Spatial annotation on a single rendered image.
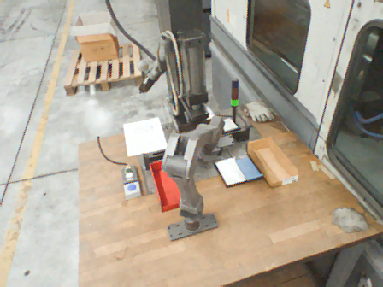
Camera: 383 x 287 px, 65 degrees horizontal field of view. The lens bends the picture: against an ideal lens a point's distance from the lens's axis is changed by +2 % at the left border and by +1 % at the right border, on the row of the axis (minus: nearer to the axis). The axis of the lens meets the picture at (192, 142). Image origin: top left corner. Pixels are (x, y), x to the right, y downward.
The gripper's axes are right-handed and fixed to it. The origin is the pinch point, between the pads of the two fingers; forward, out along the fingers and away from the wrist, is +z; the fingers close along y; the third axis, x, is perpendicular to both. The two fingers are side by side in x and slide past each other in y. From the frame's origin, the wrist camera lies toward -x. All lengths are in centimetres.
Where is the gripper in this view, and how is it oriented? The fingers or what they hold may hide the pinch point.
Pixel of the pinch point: (203, 155)
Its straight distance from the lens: 135.4
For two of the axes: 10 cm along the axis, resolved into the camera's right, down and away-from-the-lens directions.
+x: -9.5, 2.2, -2.3
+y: -2.9, -9.1, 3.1
